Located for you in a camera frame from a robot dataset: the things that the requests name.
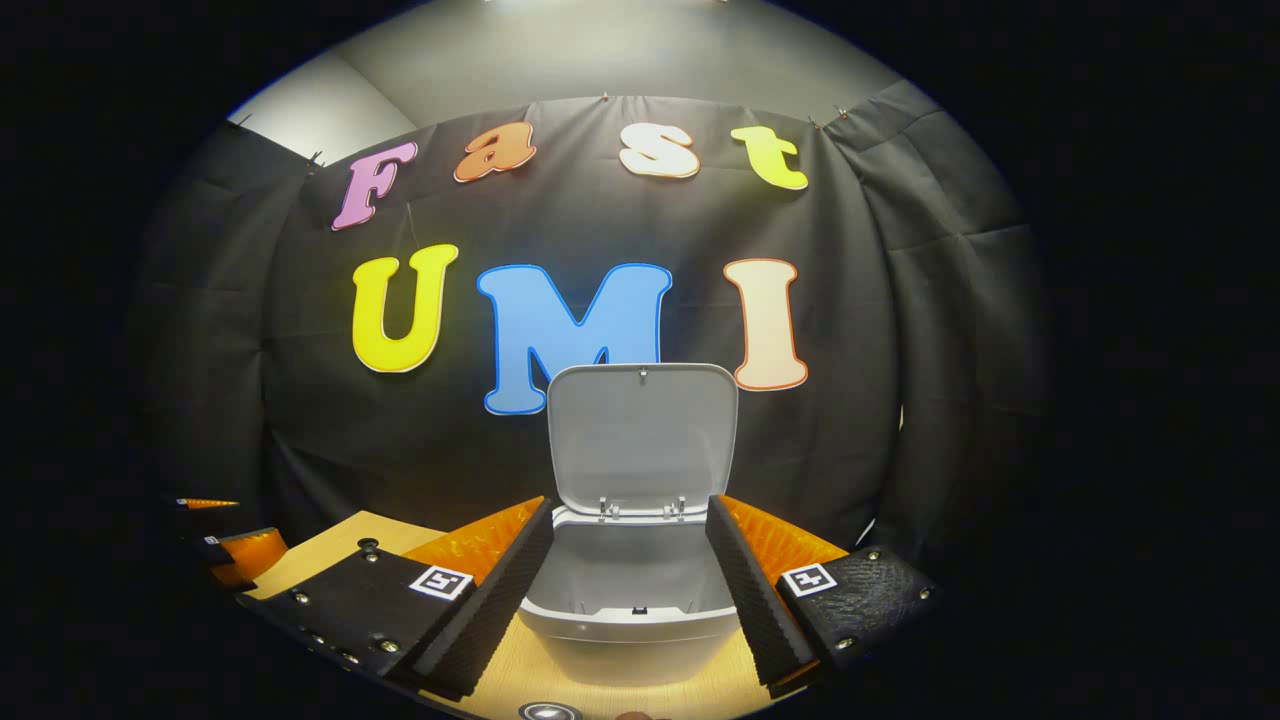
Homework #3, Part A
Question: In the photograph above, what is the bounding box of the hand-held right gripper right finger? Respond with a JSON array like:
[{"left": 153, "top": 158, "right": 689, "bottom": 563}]
[{"left": 705, "top": 493, "right": 946, "bottom": 701}]

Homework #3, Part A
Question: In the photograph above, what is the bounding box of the white desktop garbage bin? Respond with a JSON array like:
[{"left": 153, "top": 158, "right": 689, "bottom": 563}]
[{"left": 517, "top": 363, "right": 747, "bottom": 688}]

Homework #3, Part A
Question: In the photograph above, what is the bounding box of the black backdrop cloth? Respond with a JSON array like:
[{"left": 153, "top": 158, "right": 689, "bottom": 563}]
[{"left": 125, "top": 80, "right": 1051, "bottom": 581}]

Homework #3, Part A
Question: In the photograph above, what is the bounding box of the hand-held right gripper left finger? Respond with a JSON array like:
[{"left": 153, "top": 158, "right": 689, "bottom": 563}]
[{"left": 240, "top": 497, "right": 557, "bottom": 703}]

